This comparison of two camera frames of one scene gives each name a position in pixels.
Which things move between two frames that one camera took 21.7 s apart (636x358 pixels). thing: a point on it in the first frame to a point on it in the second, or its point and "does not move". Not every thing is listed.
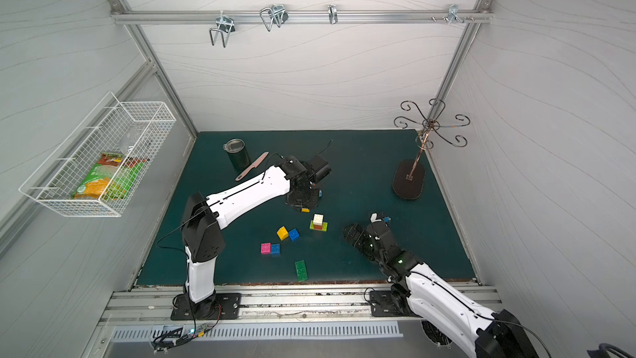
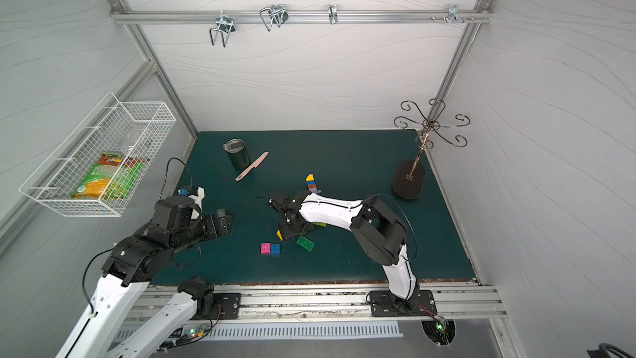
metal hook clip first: (226, 26) does not move
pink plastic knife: (254, 165) does not move
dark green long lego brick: (301, 271) to (305, 243)
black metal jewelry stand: (409, 175) does not move
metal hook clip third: (332, 12) does not move
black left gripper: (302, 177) to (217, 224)
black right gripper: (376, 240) to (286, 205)
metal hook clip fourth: (453, 12) does not move
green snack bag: (112, 177) does not move
